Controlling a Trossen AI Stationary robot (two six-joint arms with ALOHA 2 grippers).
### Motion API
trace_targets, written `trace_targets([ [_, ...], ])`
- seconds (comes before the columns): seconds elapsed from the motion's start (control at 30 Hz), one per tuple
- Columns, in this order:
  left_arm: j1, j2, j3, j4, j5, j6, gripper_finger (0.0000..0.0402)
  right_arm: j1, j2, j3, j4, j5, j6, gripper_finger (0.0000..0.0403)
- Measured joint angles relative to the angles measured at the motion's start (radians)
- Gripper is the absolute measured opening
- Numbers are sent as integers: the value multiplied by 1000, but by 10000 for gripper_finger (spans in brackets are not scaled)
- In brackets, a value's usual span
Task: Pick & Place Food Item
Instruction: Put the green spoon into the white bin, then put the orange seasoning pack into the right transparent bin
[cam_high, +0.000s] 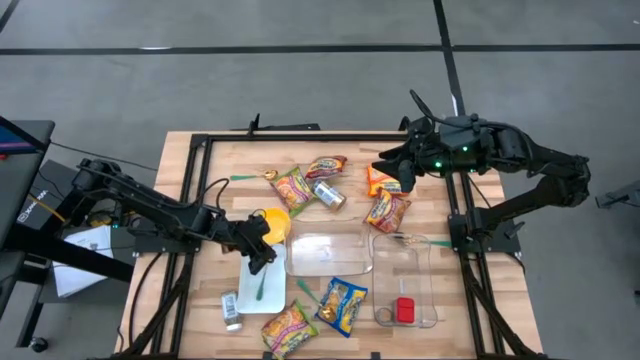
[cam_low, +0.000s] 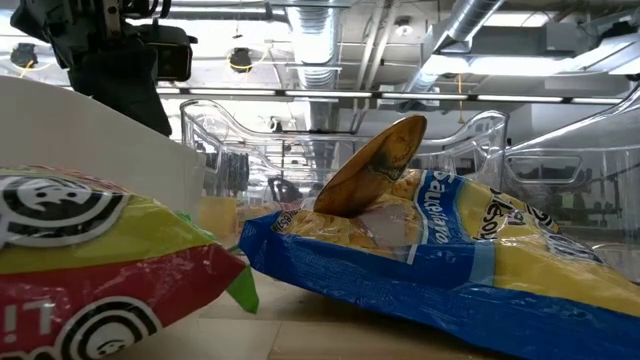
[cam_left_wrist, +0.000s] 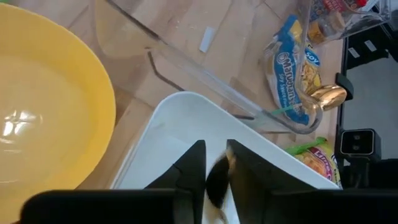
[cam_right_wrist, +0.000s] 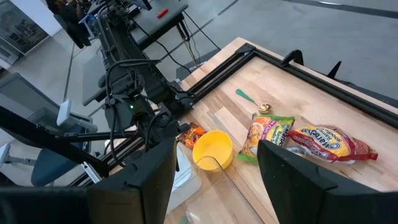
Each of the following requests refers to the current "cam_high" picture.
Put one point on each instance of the silver tin can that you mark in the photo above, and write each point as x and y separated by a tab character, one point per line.
329	195

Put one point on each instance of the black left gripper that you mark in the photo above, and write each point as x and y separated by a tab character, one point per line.
250	235

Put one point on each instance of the black box with white label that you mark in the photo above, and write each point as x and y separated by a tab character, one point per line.
31	216

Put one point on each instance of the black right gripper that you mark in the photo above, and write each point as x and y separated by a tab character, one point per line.
430	155

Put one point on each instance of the spice jar with white lid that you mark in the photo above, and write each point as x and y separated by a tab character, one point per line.
231	310

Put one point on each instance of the narrow clear plastic container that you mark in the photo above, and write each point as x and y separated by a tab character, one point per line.
404	270

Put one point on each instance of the blue yellow noodle packet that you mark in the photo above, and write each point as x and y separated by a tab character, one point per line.
342	305

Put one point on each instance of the small red box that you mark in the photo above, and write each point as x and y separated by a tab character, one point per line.
405	310

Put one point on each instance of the red yellow noodle packet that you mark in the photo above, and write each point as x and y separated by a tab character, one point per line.
387	211
326	167

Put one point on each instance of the wide clear plastic container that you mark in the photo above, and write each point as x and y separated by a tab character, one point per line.
329	247

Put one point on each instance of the yellow bowl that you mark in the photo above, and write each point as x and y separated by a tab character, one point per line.
280	225

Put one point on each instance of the yellow black device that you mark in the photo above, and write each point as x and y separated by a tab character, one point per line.
100	219

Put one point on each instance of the monitor with blue screen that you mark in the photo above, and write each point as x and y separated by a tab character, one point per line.
12	141

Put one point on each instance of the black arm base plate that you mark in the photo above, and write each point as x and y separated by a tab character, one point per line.
150	245
505	242

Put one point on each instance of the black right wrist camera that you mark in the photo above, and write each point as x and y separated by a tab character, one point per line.
460	132

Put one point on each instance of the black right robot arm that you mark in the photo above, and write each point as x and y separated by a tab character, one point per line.
525	200

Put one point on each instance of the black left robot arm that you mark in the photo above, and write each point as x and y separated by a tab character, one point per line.
150	205

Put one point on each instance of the black side desk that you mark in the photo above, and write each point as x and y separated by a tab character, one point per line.
20	180

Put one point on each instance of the orange noodle packet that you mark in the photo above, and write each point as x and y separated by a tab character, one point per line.
382	181

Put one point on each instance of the black metal table frame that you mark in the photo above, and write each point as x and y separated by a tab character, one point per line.
300	136

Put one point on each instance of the grey chair leg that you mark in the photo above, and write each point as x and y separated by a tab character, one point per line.
620	197

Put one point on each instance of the black caster wheel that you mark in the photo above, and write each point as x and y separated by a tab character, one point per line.
38	344

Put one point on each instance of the white rectangular tray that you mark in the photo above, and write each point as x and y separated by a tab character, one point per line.
250	295

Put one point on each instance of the white paper sheet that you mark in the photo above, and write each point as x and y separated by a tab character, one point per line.
75	285

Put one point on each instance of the green pink noodle packet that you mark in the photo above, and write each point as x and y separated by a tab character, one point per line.
288	330
292	189

